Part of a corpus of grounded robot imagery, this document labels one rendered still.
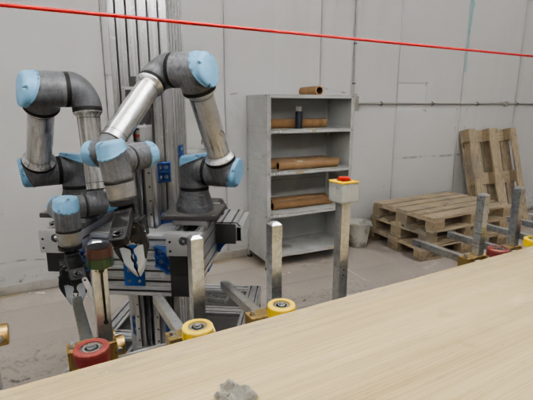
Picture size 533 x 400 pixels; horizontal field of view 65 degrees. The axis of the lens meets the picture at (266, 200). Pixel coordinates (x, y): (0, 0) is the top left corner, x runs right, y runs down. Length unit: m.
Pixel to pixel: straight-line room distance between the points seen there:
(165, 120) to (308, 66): 2.61
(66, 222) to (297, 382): 0.85
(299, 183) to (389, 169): 1.19
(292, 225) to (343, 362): 3.41
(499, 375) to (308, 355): 0.40
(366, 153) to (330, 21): 1.40
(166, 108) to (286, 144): 2.42
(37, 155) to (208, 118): 0.65
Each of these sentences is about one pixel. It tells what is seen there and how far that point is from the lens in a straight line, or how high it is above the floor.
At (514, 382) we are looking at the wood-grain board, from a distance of 1.07.
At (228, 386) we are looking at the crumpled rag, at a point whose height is 0.91.
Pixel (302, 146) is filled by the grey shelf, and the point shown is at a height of 1.06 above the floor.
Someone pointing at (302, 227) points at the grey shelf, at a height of 0.22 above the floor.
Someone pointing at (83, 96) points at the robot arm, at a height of 1.49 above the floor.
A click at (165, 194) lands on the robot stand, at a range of 1.92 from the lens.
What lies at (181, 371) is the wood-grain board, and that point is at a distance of 0.99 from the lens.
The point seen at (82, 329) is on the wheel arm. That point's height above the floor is 0.86.
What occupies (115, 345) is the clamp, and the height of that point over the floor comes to 0.86.
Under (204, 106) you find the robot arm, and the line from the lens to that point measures 1.48.
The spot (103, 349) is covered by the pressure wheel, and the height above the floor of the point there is 0.91.
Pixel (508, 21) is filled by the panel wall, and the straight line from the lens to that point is 6.31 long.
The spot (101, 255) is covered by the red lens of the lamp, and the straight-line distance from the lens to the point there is 1.04.
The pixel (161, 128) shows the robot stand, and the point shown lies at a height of 1.36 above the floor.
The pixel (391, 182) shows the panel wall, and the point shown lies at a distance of 5.04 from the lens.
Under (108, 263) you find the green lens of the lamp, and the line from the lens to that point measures 1.05.
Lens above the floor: 1.46
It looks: 13 degrees down
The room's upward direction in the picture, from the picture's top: straight up
